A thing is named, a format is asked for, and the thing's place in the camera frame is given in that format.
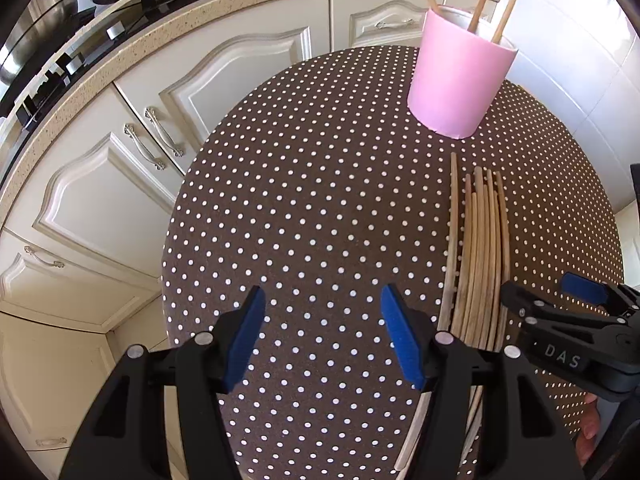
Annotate person's right hand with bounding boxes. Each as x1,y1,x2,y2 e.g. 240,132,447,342
575,393,600,466

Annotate brown polka dot tablecloth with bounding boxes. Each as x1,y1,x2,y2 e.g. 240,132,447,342
162,47,624,479

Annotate cream base cabinets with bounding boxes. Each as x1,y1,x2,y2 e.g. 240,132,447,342
0,0,501,466

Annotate pink cylindrical utensil cup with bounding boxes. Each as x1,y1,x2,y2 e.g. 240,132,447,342
408,6,518,140

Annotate black glass gas hob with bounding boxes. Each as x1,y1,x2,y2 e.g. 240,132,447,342
1,0,198,172

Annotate stainless steel steamer pot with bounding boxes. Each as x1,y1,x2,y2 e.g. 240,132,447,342
1,0,78,86

